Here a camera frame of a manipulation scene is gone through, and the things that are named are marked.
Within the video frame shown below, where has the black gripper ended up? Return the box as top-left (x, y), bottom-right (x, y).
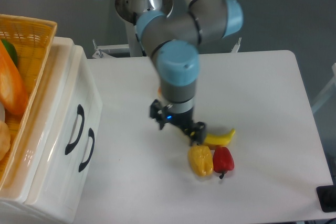
top-left (149, 99), bottom-right (206, 146)

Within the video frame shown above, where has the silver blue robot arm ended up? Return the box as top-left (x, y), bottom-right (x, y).
top-left (115, 0), bottom-right (244, 145)

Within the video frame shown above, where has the white drawer cabinet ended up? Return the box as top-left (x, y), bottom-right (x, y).
top-left (0, 36), bottom-right (103, 224)

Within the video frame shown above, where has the knotted bread roll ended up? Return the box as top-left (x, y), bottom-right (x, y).
top-left (157, 87), bottom-right (162, 97)

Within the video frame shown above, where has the yellow banana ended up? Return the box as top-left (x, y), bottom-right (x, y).
top-left (203, 129), bottom-right (236, 150)

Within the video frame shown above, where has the yellow bell pepper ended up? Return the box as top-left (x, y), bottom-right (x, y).
top-left (187, 145), bottom-right (214, 177)

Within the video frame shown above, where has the red bell pepper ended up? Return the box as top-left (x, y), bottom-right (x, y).
top-left (213, 147), bottom-right (235, 179)

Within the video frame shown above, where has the orange baguette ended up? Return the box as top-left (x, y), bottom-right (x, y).
top-left (1, 42), bottom-right (29, 115)

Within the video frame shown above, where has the yellow wicker basket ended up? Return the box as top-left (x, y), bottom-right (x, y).
top-left (1, 14), bottom-right (57, 185)

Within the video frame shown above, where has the black device at edge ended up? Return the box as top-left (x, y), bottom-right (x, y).
top-left (316, 185), bottom-right (335, 212)

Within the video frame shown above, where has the pale round bread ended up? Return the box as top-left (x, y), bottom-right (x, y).
top-left (0, 121), bottom-right (11, 160)

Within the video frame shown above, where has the green pepper in basket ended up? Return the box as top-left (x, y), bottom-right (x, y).
top-left (1, 39), bottom-right (18, 67)

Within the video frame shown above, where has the lower drawer black handle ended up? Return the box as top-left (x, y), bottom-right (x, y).
top-left (78, 128), bottom-right (96, 173)

